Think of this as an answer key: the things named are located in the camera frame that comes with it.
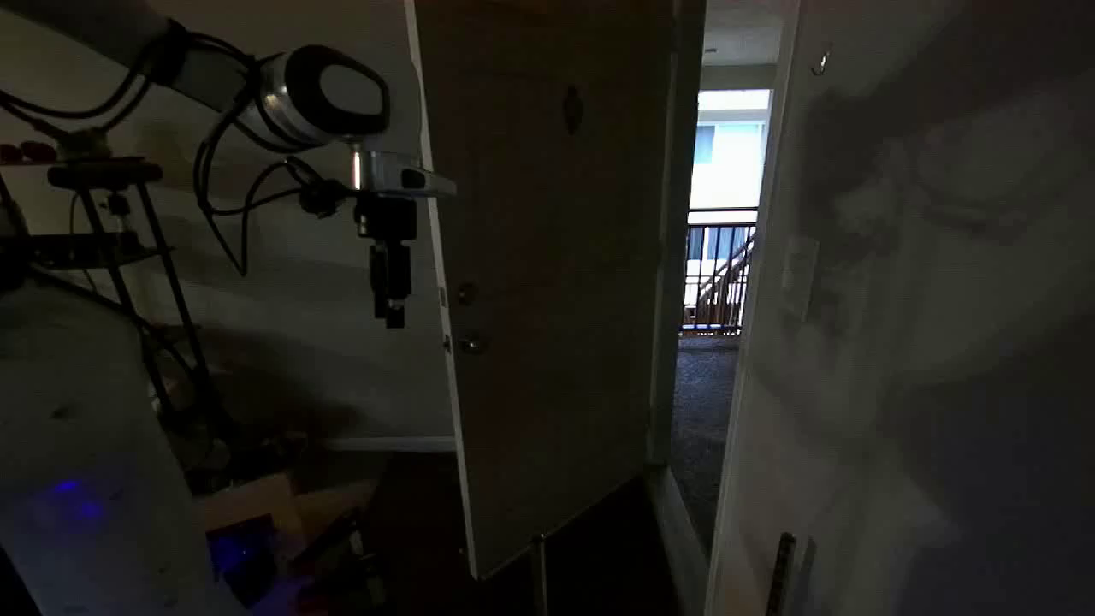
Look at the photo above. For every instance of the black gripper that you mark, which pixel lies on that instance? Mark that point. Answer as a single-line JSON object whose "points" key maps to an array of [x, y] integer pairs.
{"points": [[389, 217]]}

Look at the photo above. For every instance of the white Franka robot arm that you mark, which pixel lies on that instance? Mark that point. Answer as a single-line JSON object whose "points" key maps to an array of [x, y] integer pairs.
{"points": [[326, 98]]}

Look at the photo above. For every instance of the metal door latch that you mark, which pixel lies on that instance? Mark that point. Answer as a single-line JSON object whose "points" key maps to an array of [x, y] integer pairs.
{"points": [[465, 339]]}

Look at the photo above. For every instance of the tan wooden door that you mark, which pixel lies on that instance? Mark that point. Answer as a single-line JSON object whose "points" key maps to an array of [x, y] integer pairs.
{"points": [[548, 321]]}

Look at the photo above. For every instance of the black tripod stand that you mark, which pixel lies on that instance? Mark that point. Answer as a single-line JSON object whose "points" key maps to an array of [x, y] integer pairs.
{"points": [[172, 284]]}

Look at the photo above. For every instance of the brown cardboard box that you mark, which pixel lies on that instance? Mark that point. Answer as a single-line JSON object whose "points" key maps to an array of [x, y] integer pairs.
{"points": [[268, 509]]}

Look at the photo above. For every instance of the dark stair railing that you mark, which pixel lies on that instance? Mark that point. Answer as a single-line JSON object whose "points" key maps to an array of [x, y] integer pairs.
{"points": [[718, 267]]}

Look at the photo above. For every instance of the thin metal pole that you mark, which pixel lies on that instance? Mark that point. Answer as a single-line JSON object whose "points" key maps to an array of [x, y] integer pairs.
{"points": [[537, 578]]}

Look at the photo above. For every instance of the grey robot stand cover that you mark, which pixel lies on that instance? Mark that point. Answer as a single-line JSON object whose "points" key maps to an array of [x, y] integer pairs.
{"points": [[80, 455]]}

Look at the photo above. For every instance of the bright window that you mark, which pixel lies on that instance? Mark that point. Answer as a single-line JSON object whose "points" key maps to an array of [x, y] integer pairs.
{"points": [[729, 147]]}

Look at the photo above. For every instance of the white wall light switch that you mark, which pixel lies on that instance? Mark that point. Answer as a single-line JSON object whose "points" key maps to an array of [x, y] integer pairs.
{"points": [[802, 276]]}

